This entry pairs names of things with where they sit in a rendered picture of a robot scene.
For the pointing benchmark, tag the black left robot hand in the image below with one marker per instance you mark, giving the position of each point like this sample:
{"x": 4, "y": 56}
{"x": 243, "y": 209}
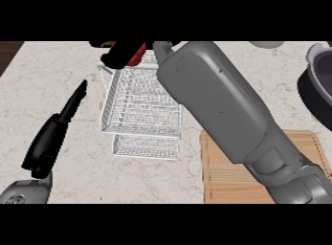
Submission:
{"x": 50, "y": 137}

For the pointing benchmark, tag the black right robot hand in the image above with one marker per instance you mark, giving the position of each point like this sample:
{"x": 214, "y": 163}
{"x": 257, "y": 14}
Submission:
{"x": 121, "y": 52}

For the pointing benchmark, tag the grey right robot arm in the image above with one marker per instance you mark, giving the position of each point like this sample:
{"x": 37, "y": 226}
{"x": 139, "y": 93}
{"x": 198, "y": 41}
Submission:
{"x": 229, "y": 118}

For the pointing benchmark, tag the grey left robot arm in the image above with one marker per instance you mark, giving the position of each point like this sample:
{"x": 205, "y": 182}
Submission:
{"x": 22, "y": 192}

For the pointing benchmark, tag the wooden cutting board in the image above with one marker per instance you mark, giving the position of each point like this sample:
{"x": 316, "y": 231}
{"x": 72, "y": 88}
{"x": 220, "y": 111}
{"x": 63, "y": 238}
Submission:
{"x": 229, "y": 178}

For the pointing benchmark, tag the pale grey round object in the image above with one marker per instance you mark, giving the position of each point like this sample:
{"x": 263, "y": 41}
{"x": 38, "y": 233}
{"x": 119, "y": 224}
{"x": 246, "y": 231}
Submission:
{"x": 267, "y": 44}

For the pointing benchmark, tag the dark grey pot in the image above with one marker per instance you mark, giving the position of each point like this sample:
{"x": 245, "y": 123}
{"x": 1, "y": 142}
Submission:
{"x": 324, "y": 89}

